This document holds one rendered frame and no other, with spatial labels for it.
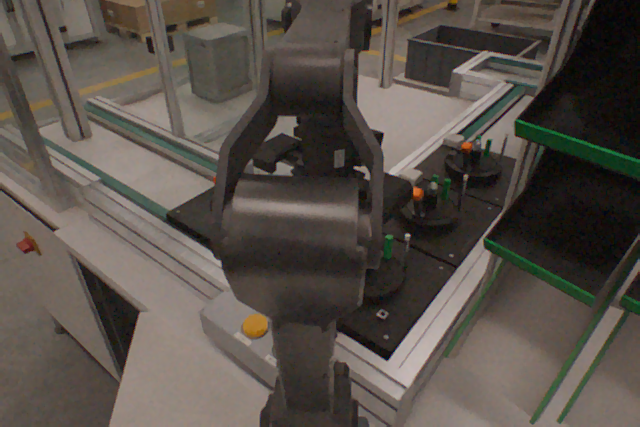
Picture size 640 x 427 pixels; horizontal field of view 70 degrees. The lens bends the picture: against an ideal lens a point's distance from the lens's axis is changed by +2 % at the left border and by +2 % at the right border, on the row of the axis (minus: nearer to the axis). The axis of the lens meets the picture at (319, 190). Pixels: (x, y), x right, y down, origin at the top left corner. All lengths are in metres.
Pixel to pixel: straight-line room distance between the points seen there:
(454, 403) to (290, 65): 0.70
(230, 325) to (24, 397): 1.42
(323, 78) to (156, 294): 0.84
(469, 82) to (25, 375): 2.06
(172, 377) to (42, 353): 1.40
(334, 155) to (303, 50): 0.23
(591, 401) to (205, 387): 0.58
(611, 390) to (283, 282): 0.57
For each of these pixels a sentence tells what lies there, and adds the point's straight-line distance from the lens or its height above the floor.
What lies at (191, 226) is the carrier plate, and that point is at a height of 0.97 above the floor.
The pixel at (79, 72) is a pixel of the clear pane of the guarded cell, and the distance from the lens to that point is 1.86.
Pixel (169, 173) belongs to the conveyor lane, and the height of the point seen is 0.92.
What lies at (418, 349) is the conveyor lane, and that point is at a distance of 0.78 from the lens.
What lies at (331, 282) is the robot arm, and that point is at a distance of 0.22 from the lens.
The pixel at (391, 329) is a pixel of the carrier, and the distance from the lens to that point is 0.78.
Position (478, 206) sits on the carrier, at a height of 0.97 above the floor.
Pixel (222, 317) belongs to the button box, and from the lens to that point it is 0.82.
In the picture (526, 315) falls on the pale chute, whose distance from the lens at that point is 0.72.
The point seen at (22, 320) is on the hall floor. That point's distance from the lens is 2.43.
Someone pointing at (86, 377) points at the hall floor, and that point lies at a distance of 2.09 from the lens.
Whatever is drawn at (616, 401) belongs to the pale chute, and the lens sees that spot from 0.73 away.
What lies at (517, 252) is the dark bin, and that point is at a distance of 0.61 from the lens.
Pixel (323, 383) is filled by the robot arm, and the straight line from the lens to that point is 0.35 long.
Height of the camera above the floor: 1.57
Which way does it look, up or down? 34 degrees down
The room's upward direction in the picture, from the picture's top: straight up
